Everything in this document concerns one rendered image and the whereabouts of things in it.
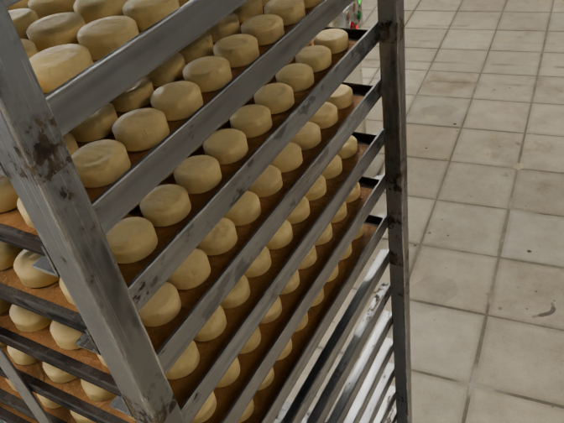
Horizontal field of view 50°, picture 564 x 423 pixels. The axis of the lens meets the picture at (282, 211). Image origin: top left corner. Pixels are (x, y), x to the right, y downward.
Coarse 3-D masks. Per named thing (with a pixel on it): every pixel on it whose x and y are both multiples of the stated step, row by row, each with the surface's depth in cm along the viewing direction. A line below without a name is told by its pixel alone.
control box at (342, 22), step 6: (354, 0) 234; (348, 6) 228; (360, 6) 242; (354, 12) 236; (342, 18) 225; (354, 18) 237; (360, 18) 244; (342, 24) 227; (348, 24) 230; (354, 24) 237; (360, 24) 245
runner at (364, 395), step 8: (384, 344) 134; (392, 344) 131; (384, 352) 133; (392, 352) 133; (376, 360) 132; (384, 360) 128; (376, 368) 130; (384, 368) 130; (368, 376) 129; (376, 376) 125; (368, 384) 127; (376, 384) 126; (360, 392) 126; (368, 392) 122; (360, 400) 124; (368, 400) 124; (352, 408) 123; (360, 408) 120; (352, 416) 122; (360, 416) 121
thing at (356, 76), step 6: (336, 18) 225; (330, 24) 223; (336, 24) 226; (360, 66) 264; (354, 72) 256; (360, 72) 265; (348, 78) 249; (354, 78) 257; (360, 78) 266; (360, 126) 276; (360, 132) 277
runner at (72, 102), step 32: (192, 0) 51; (224, 0) 54; (160, 32) 48; (192, 32) 51; (96, 64) 43; (128, 64) 46; (160, 64) 49; (64, 96) 41; (96, 96) 43; (64, 128) 41
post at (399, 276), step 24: (384, 0) 84; (384, 24) 86; (384, 48) 89; (384, 72) 91; (384, 96) 94; (384, 120) 97; (384, 144) 99; (408, 240) 114; (408, 264) 118; (408, 288) 121; (408, 312) 125; (408, 336) 130; (408, 360) 134; (408, 384) 139; (408, 408) 145
